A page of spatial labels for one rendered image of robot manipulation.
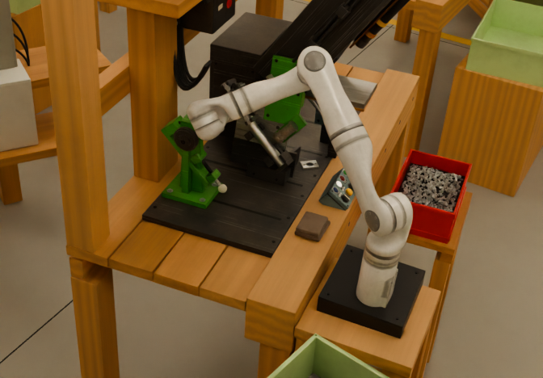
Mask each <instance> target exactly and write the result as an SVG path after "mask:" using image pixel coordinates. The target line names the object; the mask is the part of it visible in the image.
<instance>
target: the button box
mask: <svg viewBox="0 0 543 378"><path fill-rule="evenodd" d="M343 171H344V168H342V169H341V170H340V171H339V172H337V173H336V174H335V175H334V176H333V177H332V179H331V180H330V182H329V183H328V185H327V187H326V189H325V191H324V192H323V193H322V195H321V197H320V199H319V202H320V203H321V204H323V205H326V206H329V207H332V208H337V209H341V210H345V211H346V210H347V209H348V208H349V206H350V204H351V202H352V201H353V199H354V197H355V195H356V194H355V192H354V190H352V192H353V193H352V195H348V196H349V198H350V200H349V201H348V202H345V201H344V200H343V198H342V196H343V195H344V194H347V193H346V190H347V189H348V188H350V187H349V183H351V182H350V180H349V178H348V176H347V175H345V174H344V172H343ZM340 175H342V176H343V177H344V178H345V180H344V181H343V180H341V178H340ZM337 181H339V182H341V184H342V186H341V187H339V186H338V185H337ZM334 187H336V188H337V189H338V191H339V192H335V191H334V189H333V188H334ZM350 189H351V188H350Z"/></svg>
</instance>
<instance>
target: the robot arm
mask: <svg viewBox="0 0 543 378"><path fill-rule="evenodd" d="M231 86H232V89H230V87H231ZM221 88H225V89H226V90H227V93H226V94H224V95H222V96H220V97H216V98H212V99H201V100H197V101H195V102H193V103H191V104H190V105H189V106H188V108H187V116H188V118H189V120H190V121H191V123H192V126H193V128H194V129H195V132H196V135H197V136H198V137H199V138H200V139H201V140H204V141H209V140H212V139H213V138H215V137H217V136H218V135H219V134H220V133H221V132H223V131H224V129H225V125H226V123H228V122H231V121H233V120H238V119H240V118H242V117H244V118H245V120H246V122H245V125H248V124H250V123H252V122H253V121H255V120H257V119H258V118H259V114H256V112H257V111H259V109H260V108H263V107H266V106H267V105H269V104H271V103H274V102H276V101H279V100H281V99H284V98H287V97H289V96H292V95H296V94H299V93H301V92H305V91H307V90H311V91H312V93H313V94H314V97H315V98H316V100H317V102H318V106H319V108H320V111H321V114H322V119H323V122H324V124H325V127H326V131H327V134H328V136H329V138H330V142H331V144H332V145H333V147H334V149H335V152H336V153H337V155H338V157H339V160H340V161H341V163H342V165H343V168H344V169H345V171H346V173H347V176H348V178H349V180H350V182H351V185H352V188H353V190H354V192H355V194H356V198H357V201H358V203H359V206H360V210H361V211H362V214H363V217H364V219H365V221H366V223H367V225H368V227H369V228H370V230H371V232H370V233H369V234H368V236H367V238H366V242H365V246H364V254H363V258H362V263H361V267H360V274H359V279H358V284H357V287H356V296H357V298H358V299H359V301H361V302H362V303H363V304H365V305H367V306H371V307H383V308H385V307H386V306H387V304H388V302H389V300H390V298H391V296H392V295H393V291H394V285H395V281H396V278H397V274H398V269H397V266H398V260H399V256H400V253H401V249H402V247H403V246H404V245H405V244H406V240H407V238H408V235H409V232H410V227H411V224H412V221H413V208H412V205H411V203H410V201H409V199H408V198H407V197H406V196H405V195H403V194H402V193H400V192H394V193H390V194H388V195H385V196H382V197H380V198H379V197H378V195H377V192H376V190H375V187H374V186H373V181H372V173H371V172H372V161H373V144H372V142H371V140H370V137H369V135H368V133H367V131H366V129H365V127H364V125H363V123H362V121H361V120H360V117H359V116H358V114H357V112H356V110H355V108H354V107H353V106H352V104H351V102H350V100H349V98H348V97H347V95H346V94H345V92H344V90H343V87H342V85H341V83H340V80H339V77H338V74H337V72H336V70H335V66H334V63H333V61H332V58H331V56H330V54H329V53H328V52H327V51H326V50H325V49H324V48H321V47H318V46H309V47H307V48H305V49H304V50H303V51H302V52H301V54H300V56H299V57H298V60H297V66H296V67H294V68H293V69H291V70H289V71H288V72H287V73H283V74H281V75H280V76H277V77H275V78H270V79H267V80H263V81H260V82H254V83H251V84H249V85H247V86H246V84H245V83H242V82H240V83H236V79H235V78H232V79H230V80H228V81H226V82H224V83H223V84H221Z"/></svg>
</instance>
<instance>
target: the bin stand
mask: <svg viewBox="0 0 543 378"><path fill-rule="evenodd" d="M472 195H473V193H472V192H468V191H466V192H465V195H464V198H463V200H462V203H461V207H460V210H459V212H458V216H457V220H456V223H455V225H454V228H453V231H452V235H451V237H450V240H449V241H448V244H445V243H442V242H439V241H433V240H431V239H427V238H424V237H419V236H416V235H413V234H409V235H408V238H407V240H406V242H408V243H410V244H414V245H417V246H422V247H425V248H428V249H431V250H436V251H437V253H436V257H435V261H434V264H433V268H432V272H431V278H430V282H429V285H428V287H429V288H433V289H436V290H439V291H441V293H440V299H439V303H438V305H437V307H436V311H435V313H434V316H433V319H432V323H431V328H430V332H429V335H428V340H427V345H426V349H425V352H424V356H423V362H422V366H421V369H420V373H419V378H423V374H424V371H425V367H426V364H427V363H429V361H430V358H431V353H432V350H433V346H434V342H435V339H436V333H437V330H438V326H439V323H440V317H441V313H442V310H443V307H444V301H445V297H446V294H447V291H448V284H449V280H450V277H451V274H452V270H453V264H454V261H455V257H456V254H457V248H458V245H459V241H460V238H461V232H462V229H463V226H464V223H465V218H466V216H467V213H468V211H469V206H470V202H471V199H472Z"/></svg>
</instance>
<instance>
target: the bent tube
mask: <svg viewBox="0 0 543 378"><path fill-rule="evenodd" d="M270 78H274V77H273V75H272V74H269V75H267V76H266V79H270ZM247 127H248V128H249V129H250V131H251V132H252V134H253V135H254V136H255V138H256V139H257V140H258V142H259V143H260V144H261V146H262V147H263V148H264V149H265V150H266V151H267V153H268V154H269V156H270V157H271V158H272V160H273V161H274V162H275V164H276V165H277V166H278V167H281V166H282V165H283V164H284V163H283V162H282V160H281V159H280V157H279V156H280V153H279V152H278V150H277V149H276V148H275V146H274V145H273V144H272V143H271V142H270V141H269V139H268V138H267V137H266V135H265V134H264V133H263V131H262V130H261V129H260V127H259V126H258V125H257V124H256V122H255V121H253V122H252V123H250V124H248V125H247Z"/></svg>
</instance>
